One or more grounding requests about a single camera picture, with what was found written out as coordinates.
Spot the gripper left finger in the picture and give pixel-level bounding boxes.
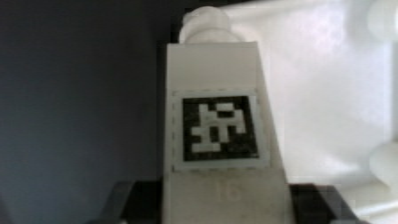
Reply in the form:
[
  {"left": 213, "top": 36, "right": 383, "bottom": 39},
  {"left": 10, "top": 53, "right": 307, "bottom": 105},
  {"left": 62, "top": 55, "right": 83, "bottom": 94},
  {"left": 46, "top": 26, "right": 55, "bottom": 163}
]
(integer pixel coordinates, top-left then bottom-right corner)
[{"left": 87, "top": 180, "right": 161, "bottom": 224}]

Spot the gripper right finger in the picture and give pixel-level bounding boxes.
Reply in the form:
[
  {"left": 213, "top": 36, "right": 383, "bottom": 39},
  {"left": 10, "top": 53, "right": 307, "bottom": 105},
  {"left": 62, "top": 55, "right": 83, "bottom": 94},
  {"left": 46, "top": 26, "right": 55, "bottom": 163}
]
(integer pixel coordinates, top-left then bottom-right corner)
[{"left": 289, "top": 184, "right": 362, "bottom": 224}]

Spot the white table leg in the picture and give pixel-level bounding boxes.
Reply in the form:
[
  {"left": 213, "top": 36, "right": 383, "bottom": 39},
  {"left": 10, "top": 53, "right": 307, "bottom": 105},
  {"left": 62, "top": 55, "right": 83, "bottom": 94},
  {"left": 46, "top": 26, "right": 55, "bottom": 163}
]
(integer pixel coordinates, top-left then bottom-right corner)
[{"left": 161, "top": 6, "right": 294, "bottom": 224}]

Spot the white square table top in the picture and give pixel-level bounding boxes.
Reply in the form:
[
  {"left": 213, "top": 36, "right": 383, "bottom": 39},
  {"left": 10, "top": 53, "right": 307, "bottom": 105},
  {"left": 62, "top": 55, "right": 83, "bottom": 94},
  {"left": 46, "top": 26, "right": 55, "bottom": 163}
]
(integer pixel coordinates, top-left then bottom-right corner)
[{"left": 223, "top": 0, "right": 398, "bottom": 224}]

